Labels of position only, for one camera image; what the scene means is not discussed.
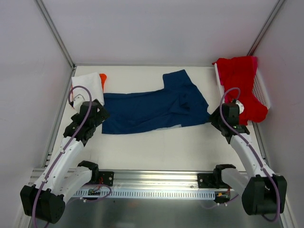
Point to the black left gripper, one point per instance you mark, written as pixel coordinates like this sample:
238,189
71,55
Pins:
100,111

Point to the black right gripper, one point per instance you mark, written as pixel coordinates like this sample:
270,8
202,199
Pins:
214,118

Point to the navy blue t-shirt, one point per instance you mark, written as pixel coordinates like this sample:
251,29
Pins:
179,103

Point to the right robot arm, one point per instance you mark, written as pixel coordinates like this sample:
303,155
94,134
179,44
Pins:
261,190

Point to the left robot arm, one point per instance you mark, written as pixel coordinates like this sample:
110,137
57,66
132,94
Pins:
46,199

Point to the folded white t-shirt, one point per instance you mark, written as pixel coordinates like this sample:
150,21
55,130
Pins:
88,88

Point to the white perforated plastic basket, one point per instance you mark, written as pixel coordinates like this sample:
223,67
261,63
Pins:
259,88

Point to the folded orange t-shirt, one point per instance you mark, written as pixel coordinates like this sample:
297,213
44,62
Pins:
103,79

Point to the red t-shirt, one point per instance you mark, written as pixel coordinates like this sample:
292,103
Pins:
240,72

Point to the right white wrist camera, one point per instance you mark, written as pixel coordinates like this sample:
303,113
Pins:
240,105

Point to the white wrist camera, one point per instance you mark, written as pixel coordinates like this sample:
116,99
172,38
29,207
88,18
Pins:
77,102
240,105

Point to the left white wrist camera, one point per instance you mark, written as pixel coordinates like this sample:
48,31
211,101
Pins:
77,102

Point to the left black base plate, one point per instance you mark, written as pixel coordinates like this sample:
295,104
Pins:
105,178

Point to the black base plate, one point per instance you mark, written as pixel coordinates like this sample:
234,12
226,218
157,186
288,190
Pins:
206,180
105,178

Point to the aluminium mounting rail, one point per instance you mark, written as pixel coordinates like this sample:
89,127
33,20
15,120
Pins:
154,179

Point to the left aluminium frame post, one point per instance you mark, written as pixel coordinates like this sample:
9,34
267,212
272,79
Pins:
51,25

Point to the aluminium frame post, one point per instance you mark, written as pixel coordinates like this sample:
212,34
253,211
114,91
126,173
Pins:
51,25
267,24

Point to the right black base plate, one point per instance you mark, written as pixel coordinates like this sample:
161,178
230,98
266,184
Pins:
206,180

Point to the white slotted cable duct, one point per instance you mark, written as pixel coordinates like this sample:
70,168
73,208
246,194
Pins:
146,194

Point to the right aluminium frame post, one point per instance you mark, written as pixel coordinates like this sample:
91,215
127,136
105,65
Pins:
267,24

